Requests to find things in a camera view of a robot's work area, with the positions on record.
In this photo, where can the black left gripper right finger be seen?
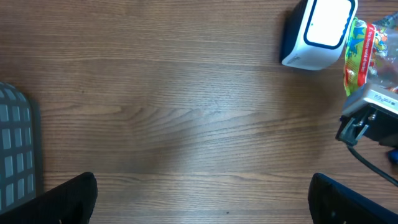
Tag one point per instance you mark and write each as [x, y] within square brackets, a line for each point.
[331, 202]

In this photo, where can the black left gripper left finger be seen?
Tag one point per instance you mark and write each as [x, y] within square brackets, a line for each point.
[69, 203]

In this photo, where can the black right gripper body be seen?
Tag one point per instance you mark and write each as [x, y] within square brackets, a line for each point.
[372, 122]

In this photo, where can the green Haribo gummy bag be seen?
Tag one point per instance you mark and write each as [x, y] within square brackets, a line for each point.
[371, 54]

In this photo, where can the white barcode scanner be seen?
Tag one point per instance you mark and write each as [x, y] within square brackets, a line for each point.
[315, 33]

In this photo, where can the grey plastic shopping basket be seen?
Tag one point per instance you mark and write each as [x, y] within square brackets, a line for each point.
[21, 162]

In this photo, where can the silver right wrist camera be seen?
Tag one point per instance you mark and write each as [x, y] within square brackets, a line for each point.
[370, 94]

